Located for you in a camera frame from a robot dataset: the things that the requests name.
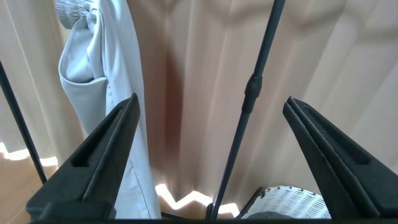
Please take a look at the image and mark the white laundry basket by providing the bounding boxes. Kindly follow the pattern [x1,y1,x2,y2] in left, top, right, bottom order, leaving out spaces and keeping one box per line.
[239,185,332,220]

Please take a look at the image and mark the beige curtain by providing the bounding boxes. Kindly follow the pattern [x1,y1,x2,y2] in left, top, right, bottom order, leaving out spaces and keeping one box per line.
[0,0,398,215]

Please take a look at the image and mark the black clothes rack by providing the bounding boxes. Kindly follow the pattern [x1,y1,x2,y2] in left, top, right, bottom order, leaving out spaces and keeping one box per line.
[0,0,287,220]

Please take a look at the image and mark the pale grey garment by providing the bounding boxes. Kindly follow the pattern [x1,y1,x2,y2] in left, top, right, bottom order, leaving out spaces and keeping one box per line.
[55,0,162,220]

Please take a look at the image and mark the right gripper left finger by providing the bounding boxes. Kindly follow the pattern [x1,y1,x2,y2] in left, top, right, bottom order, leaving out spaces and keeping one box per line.
[26,92,141,220]

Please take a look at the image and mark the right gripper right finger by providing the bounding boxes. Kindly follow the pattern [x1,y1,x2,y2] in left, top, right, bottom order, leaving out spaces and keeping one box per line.
[282,95,398,218]

